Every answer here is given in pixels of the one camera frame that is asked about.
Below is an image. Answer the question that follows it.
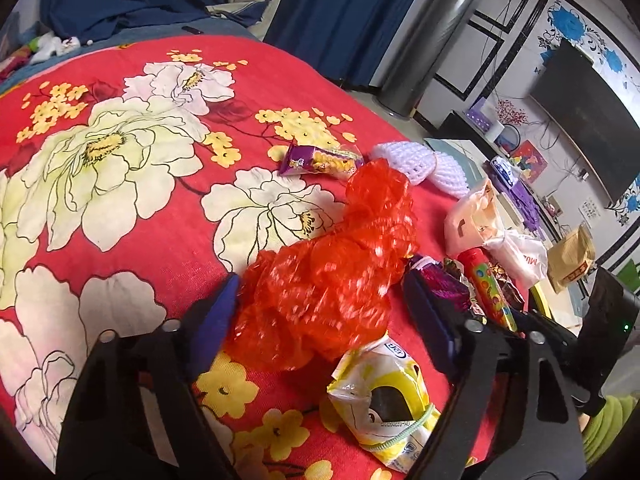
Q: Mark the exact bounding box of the red candy tube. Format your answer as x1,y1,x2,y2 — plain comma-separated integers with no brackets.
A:
457,247,518,333

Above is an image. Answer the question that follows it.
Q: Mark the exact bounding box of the green spiral hair tie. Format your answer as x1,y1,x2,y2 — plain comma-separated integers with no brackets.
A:
365,404,438,453

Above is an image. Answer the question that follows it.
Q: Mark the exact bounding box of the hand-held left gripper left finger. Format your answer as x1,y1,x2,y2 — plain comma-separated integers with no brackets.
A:
55,272,242,480

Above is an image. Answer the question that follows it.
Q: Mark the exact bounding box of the white crumpled cloth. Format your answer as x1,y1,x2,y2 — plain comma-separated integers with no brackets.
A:
29,34,83,63

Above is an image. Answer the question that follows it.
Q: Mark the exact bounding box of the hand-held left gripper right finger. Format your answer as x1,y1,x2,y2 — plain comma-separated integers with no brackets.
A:
402,270,588,480

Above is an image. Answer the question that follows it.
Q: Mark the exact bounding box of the red plastic bag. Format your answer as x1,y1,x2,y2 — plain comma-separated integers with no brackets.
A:
225,157,421,373

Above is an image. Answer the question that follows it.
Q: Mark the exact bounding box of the white plastic bag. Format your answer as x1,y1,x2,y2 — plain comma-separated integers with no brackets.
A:
482,227,548,283

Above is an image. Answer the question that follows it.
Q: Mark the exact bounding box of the white foam net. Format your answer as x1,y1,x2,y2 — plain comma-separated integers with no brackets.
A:
371,142,473,198

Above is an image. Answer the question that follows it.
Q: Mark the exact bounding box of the purple foil wrapper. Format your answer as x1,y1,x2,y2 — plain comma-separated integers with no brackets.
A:
407,255,476,311

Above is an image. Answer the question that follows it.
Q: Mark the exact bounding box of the grey column air conditioner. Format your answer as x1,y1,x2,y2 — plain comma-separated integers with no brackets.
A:
377,0,488,118

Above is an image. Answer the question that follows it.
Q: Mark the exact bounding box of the red picture card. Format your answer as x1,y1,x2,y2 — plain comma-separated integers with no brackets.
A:
510,140,548,183

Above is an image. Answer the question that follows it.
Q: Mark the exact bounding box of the blue-grey bed sheet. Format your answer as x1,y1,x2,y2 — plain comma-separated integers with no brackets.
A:
0,20,263,93

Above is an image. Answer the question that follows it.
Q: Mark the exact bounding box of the purple snack packet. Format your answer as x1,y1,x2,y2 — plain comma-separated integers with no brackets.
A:
277,142,365,181

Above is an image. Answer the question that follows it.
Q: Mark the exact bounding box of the red floral blanket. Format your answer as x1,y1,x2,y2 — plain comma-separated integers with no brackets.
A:
0,35,531,480

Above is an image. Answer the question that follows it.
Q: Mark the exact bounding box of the yellow white snack packet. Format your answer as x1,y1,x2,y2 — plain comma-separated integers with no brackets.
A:
325,335,443,476

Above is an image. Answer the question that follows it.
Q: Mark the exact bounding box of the red flower decoration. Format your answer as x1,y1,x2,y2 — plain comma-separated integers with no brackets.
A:
496,99,528,126

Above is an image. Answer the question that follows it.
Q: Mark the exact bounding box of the brown paper bag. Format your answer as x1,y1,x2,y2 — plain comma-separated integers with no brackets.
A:
546,225,597,295

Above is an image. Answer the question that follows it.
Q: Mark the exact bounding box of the black flat television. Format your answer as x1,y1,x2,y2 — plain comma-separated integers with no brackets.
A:
529,37,640,208

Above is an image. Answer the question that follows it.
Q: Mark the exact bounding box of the yellow rimmed bin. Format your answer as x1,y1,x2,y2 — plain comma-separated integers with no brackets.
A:
531,284,555,322

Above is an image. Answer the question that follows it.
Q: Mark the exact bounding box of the pale orange plastic bag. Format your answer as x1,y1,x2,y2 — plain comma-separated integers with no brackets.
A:
444,177,511,258

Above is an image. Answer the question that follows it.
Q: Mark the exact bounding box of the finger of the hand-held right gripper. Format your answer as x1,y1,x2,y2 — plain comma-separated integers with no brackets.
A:
515,307,583,361

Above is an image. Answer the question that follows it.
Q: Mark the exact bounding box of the dark chocolate bar wrapper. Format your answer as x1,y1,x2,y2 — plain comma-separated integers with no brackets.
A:
492,260,526,307

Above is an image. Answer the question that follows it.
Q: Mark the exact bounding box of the purple storage box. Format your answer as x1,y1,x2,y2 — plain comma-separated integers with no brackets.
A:
465,97,493,131

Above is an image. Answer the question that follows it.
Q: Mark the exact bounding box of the yellow-green clothing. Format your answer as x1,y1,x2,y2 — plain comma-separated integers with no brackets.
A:
580,394,640,467

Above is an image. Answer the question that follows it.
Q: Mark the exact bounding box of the purple tissue box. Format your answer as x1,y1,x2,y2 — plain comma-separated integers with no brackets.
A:
487,156,523,187

